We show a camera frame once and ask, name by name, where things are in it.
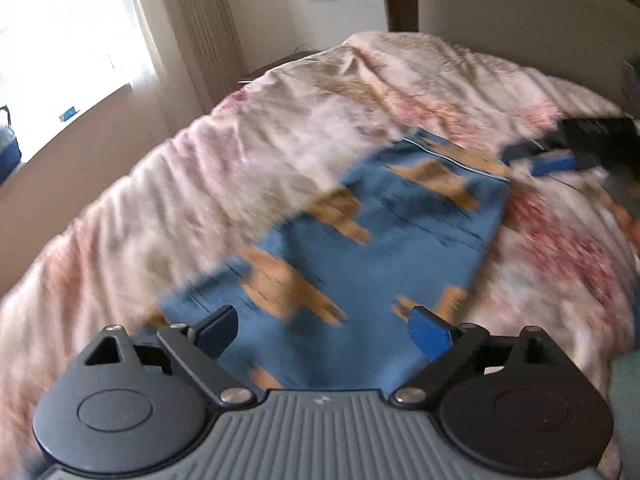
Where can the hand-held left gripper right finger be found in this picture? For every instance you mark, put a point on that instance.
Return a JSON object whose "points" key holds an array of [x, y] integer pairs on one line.
{"points": [[425, 332]]}

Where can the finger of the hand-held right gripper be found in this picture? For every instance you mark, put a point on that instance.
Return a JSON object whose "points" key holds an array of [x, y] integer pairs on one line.
{"points": [[562, 165], [530, 149]]}

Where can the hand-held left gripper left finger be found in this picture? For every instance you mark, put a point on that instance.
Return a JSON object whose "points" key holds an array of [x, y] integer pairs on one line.
{"points": [[224, 327]]}

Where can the blue orange-printed pants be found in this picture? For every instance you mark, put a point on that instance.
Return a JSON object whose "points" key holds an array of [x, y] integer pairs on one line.
{"points": [[390, 240]]}

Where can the beige padded headboard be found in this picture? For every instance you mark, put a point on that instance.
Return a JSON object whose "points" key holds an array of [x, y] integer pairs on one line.
{"points": [[525, 5]]}

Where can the pink floral blanket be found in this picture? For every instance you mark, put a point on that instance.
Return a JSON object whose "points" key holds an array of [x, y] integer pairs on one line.
{"points": [[260, 125]]}

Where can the small blue box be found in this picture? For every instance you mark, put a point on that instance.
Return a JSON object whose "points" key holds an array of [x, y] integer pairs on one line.
{"points": [[68, 113]]}

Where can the dark blue backpack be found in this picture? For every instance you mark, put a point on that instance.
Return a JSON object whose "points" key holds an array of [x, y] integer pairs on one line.
{"points": [[7, 152]]}

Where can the beige pleated curtain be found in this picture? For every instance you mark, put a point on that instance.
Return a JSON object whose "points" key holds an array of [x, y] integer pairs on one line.
{"points": [[200, 25]]}

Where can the bright window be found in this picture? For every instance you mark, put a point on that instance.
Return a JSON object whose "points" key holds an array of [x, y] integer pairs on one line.
{"points": [[60, 35]]}

